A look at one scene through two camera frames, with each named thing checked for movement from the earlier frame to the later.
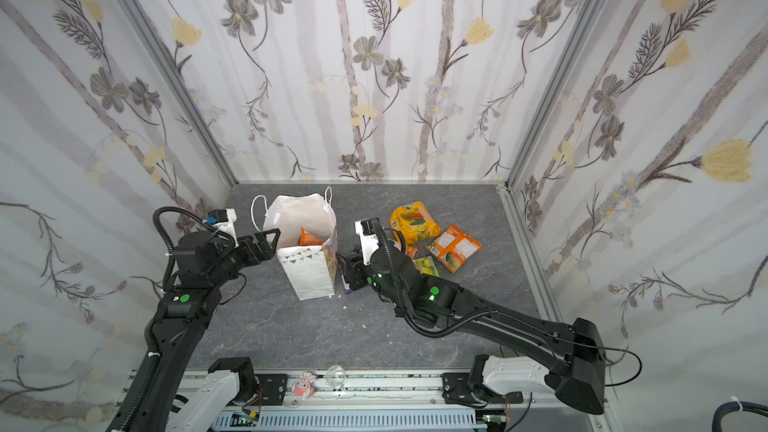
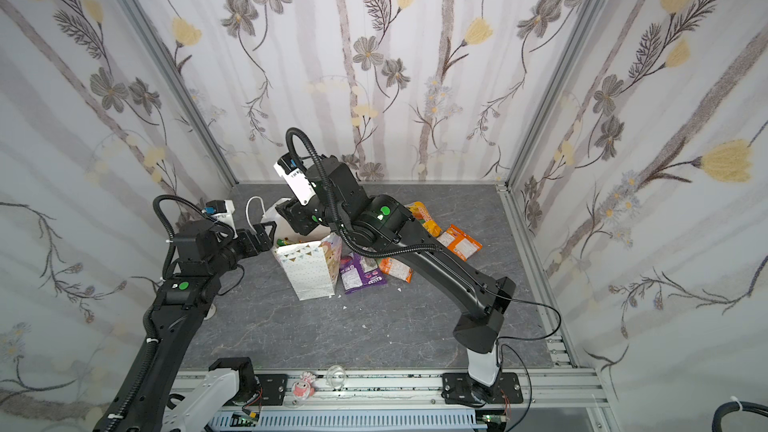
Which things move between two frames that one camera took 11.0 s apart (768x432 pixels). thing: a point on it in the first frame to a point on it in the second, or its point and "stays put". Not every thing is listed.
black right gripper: (354, 270) to (294, 218)
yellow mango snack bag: (414, 221) stays put
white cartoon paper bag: (311, 268) stays put
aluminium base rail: (415, 389) stays put
